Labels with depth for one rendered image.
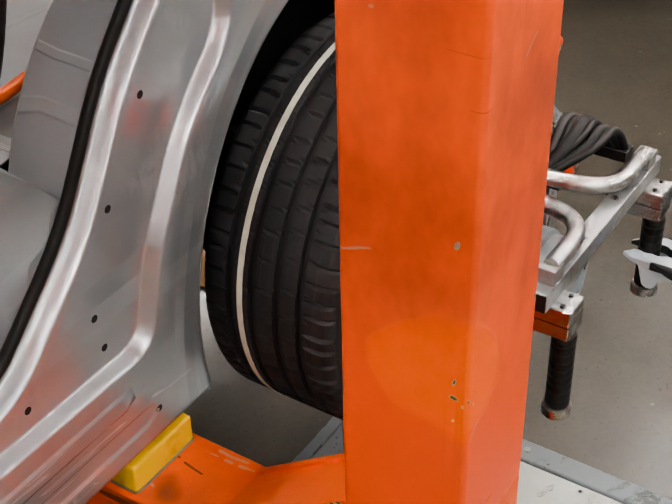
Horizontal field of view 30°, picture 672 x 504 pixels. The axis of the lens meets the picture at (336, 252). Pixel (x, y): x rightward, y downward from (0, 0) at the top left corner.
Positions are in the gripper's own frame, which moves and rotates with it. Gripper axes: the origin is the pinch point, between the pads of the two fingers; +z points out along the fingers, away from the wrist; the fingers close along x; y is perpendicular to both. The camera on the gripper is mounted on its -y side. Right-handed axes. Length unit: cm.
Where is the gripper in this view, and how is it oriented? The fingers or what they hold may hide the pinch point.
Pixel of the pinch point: (636, 245)
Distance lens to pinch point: 208.4
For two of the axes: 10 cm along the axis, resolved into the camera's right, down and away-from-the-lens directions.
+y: 0.2, 8.1, 5.9
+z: -8.4, -3.0, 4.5
